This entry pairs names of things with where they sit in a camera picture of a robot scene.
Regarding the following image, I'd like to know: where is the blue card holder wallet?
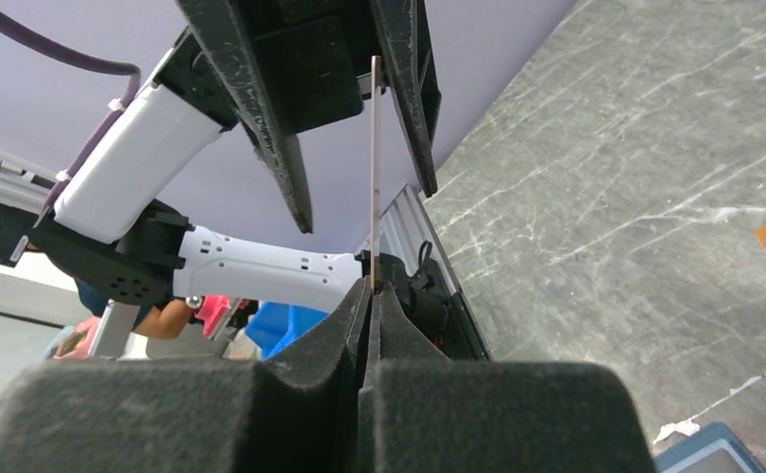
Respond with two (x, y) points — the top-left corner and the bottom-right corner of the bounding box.
(655, 422), (766, 473)

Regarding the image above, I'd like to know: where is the person in background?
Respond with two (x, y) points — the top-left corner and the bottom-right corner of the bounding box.
(49, 280), (259, 361)

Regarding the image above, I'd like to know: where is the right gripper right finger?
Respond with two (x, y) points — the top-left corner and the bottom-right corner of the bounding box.
(359, 285), (655, 472)

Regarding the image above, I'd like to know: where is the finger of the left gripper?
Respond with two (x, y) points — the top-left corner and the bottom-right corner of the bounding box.
(370, 0), (442, 197)
(177, 0), (313, 234)

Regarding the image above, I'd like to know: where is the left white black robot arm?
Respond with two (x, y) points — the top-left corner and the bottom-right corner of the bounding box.
(31, 1), (441, 311)

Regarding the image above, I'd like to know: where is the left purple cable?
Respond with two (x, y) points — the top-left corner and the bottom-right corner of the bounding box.
(0, 0), (143, 217)

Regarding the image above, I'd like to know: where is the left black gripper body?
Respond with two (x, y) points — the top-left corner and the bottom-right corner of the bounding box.
(225, 1), (391, 133)

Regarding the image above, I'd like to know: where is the blue plastic bin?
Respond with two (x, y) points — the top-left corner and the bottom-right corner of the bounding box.
(244, 303), (327, 359)

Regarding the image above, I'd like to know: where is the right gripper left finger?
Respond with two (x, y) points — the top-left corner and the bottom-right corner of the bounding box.
(0, 278), (370, 472)

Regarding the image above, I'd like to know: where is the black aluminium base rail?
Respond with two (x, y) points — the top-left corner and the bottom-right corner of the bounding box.
(379, 185), (492, 362)

